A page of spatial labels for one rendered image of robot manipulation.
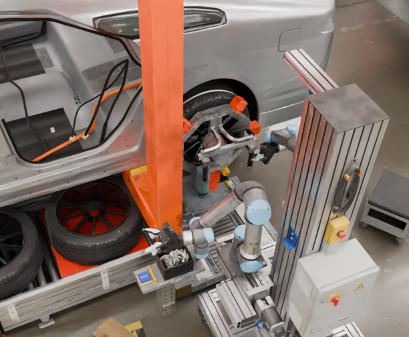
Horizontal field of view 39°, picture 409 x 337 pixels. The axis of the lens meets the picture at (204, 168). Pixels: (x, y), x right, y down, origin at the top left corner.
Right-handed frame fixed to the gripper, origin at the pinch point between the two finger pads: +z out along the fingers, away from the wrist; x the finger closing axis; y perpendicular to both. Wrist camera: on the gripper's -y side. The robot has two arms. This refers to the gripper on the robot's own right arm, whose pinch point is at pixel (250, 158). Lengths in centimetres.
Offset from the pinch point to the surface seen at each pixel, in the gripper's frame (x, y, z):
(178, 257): 36, -25, 70
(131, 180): -28, -15, 75
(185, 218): -3, -43, 47
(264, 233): 10, -75, -14
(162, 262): 32, -31, 79
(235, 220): -11, -76, 0
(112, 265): 11, -44, 106
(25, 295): 10, -44, 162
